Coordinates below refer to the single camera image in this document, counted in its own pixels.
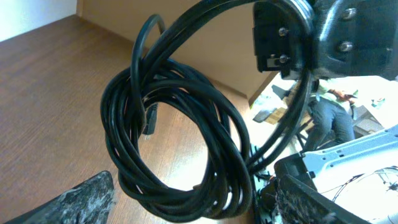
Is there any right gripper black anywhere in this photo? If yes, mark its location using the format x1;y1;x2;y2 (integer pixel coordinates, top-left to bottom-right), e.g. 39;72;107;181
253;0;397;80

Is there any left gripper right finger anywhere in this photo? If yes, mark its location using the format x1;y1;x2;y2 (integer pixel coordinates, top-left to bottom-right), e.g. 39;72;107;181
276;175;370;224

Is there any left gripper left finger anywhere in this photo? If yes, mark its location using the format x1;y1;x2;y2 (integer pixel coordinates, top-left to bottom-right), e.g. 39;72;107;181
6;170;115;224

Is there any thick black cable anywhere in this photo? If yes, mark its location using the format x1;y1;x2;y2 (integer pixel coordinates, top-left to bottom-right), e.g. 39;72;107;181
99;0;315;223

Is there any seated person in background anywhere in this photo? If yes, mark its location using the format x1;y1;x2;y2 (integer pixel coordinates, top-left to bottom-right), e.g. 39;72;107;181
303;77;359;152

